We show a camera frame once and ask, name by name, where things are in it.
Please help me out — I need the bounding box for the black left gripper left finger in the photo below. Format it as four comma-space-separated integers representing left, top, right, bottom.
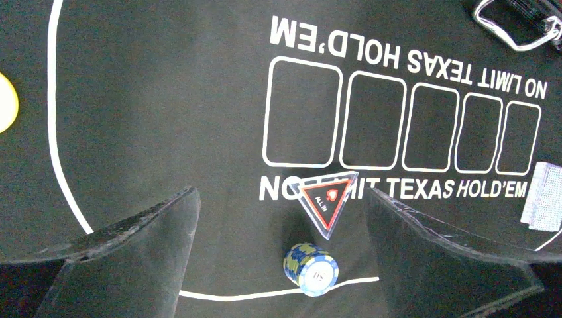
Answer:
1, 187, 201, 317

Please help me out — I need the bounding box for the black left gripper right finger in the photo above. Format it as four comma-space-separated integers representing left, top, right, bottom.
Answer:
368, 189, 561, 317

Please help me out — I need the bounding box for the blue card deck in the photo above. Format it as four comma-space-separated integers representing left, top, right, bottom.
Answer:
520, 162, 561, 232

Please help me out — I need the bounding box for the yellow round button chip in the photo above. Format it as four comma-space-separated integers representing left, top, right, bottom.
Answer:
0, 74, 19, 133

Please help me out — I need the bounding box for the red triangular all-in marker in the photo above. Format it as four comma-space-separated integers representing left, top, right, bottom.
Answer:
290, 171, 359, 240

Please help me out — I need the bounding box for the black poker felt mat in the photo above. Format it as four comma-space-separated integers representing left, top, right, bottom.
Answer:
1, 1, 561, 317

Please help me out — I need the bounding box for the black aluminium chip case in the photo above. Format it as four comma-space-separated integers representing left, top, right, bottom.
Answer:
472, 0, 561, 54

